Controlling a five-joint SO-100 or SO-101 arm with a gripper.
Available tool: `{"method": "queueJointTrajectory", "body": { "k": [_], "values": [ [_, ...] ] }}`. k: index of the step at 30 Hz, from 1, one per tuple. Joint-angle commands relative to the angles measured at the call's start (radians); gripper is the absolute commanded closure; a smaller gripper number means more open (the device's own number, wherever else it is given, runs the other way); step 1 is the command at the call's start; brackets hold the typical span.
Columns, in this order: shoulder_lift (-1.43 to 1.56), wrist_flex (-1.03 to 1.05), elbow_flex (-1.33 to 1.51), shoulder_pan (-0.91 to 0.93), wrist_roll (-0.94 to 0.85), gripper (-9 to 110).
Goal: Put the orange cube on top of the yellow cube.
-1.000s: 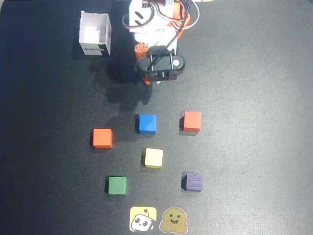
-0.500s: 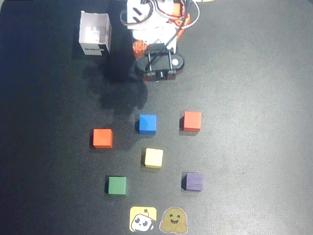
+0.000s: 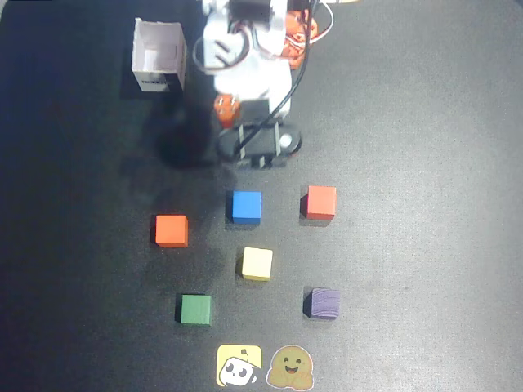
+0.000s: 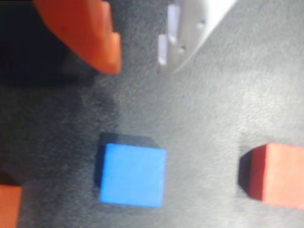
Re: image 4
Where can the black fabric mat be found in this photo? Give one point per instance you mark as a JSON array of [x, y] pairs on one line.
[[202, 114]]

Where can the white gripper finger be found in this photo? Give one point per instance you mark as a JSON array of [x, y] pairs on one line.
[[190, 28]]

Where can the orange wooden cube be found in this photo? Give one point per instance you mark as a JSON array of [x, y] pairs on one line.
[[9, 206]]

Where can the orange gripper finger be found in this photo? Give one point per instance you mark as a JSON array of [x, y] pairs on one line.
[[88, 31]]

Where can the blue wooden cube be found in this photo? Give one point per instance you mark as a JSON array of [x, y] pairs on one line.
[[133, 175]]

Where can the red wooden cube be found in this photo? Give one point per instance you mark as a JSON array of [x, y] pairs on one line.
[[280, 175]]

